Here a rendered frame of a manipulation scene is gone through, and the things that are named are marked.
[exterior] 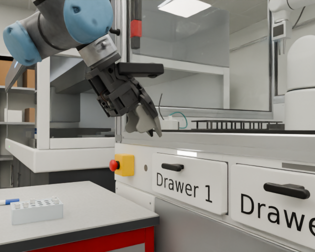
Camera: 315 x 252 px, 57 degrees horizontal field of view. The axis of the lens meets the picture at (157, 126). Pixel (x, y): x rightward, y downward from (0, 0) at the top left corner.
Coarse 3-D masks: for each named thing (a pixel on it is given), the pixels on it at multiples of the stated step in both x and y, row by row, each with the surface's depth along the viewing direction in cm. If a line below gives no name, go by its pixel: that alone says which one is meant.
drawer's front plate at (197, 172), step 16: (160, 160) 81; (176, 160) 75; (192, 160) 69; (208, 160) 65; (160, 176) 81; (176, 176) 75; (192, 176) 69; (208, 176) 64; (224, 176) 61; (160, 192) 81; (176, 192) 75; (192, 192) 69; (224, 192) 61; (208, 208) 64; (224, 208) 61
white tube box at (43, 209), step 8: (40, 200) 83; (48, 200) 83; (24, 208) 74; (32, 208) 74; (40, 208) 75; (48, 208) 76; (56, 208) 77; (16, 216) 73; (24, 216) 74; (32, 216) 74; (40, 216) 75; (48, 216) 76; (56, 216) 77
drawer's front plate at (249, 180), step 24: (240, 168) 56; (264, 168) 52; (240, 192) 56; (264, 192) 51; (312, 192) 44; (240, 216) 56; (264, 216) 51; (288, 216) 47; (312, 216) 44; (312, 240) 44
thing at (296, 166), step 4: (284, 164) 50; (288, 164) 49; (292, 164) 49; (296, 164) 48; (300, 164) 47; (292, 168) 49; (296, 168) 48; (300, 168) 47; (304, 168) 47; (308, 168) 46; (312, 168) 46
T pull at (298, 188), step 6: (264, 186) 47; (270, 186) 46; (276, 186) 45; (282, 186) 44; (288, 186) 44; (294, 186) 44; (300, 186) 45; (276, 192) 45; (282, 192) 44; (288, 192) 43; (294, 192) 43; (300, 192) 42; (306, 192) 41; (300, 198) 42; (306, 198) 42
